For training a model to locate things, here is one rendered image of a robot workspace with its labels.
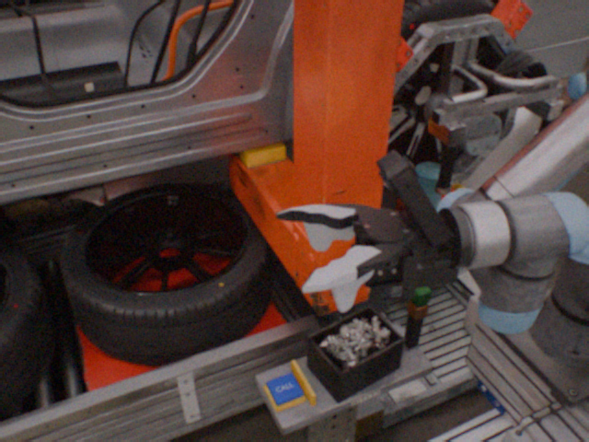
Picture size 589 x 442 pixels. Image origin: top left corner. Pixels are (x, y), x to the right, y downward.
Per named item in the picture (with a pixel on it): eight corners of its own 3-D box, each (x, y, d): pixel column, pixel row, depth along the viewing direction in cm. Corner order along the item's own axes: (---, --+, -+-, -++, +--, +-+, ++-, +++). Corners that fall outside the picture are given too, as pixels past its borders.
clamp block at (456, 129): (442, 127, 152) (444, 110, 149) (463, 143, 146) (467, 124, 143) (426, 131, 151) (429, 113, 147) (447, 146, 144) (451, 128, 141)
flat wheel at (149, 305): (201, 210, 229) (195, 160, 215) (313, 296, 191) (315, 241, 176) (44, 285, 194) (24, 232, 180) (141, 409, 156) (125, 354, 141)
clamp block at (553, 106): (537, 105, 164) (541, 87, 160) (560, 118, 157) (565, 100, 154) (523, 108, 162) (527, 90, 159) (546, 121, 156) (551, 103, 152)
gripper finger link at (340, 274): (325, 339, 55) (380, 296, 61) (325, 290, 52) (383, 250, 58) (302, 326, 57) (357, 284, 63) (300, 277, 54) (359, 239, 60)
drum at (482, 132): (453, 122, 181) (461, 80, 172) (498, 152, 166) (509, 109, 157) (417, 131, 176) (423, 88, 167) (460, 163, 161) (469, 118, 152)
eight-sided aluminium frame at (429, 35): (490, 162, 200) (527, 5, 166) (502, 171, 195) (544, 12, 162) (357, 199, 182) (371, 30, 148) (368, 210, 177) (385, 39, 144)
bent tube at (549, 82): (508, 63, 168) (516, 29, 162) (557, 87, 154) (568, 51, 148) (461, 73, 162) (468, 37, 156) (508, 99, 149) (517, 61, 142)
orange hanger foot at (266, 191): (272, 177, 203) (271, 87, 182) (344, 264, 166) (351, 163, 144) (229, 188, 197) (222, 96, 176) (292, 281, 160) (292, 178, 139)
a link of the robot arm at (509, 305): (504, 277, 82) (523, 217, 75) (546, 335, 73) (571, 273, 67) (455, 284, 81) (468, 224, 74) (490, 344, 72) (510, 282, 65)
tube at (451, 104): (456, 74, 162) (462, 38, 155) (502, 100, 148) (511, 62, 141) (404, 85, 156) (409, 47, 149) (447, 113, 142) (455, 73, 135)
